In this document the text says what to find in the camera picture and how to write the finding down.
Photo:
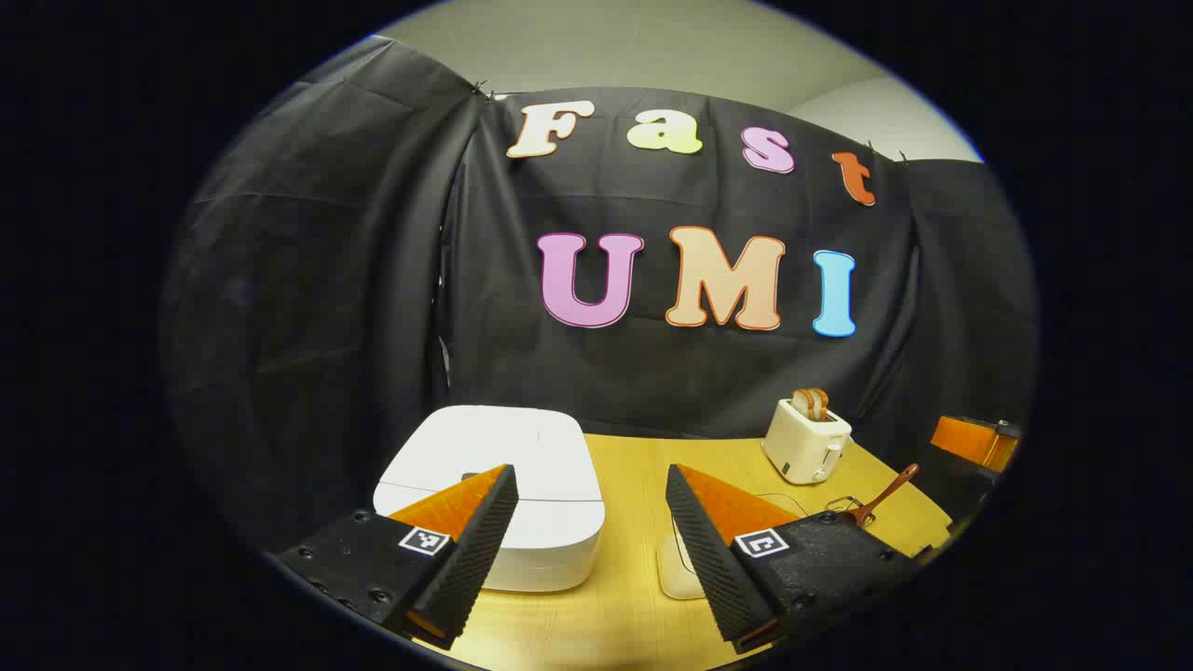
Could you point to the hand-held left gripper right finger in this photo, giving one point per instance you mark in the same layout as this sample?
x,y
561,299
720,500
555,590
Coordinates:
x,y
701,545

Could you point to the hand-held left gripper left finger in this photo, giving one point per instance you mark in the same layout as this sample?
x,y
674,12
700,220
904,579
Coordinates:
x,y
485,540

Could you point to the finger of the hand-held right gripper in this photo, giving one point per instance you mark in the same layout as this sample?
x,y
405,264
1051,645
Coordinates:
x,y
969,438

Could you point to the brown wooden spoon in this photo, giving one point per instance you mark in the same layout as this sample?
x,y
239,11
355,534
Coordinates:
x,y
885,494

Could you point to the white rice cooker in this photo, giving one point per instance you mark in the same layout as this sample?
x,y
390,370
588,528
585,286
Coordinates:
x,y
541,447

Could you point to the white toaster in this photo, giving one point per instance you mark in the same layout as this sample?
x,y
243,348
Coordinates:
x,y
803,443

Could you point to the toasted bread slices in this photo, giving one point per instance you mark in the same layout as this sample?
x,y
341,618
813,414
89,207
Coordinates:
x,y
811,403

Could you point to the black backdrop cloth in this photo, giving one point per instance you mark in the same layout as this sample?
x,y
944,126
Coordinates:
x,y
652,373

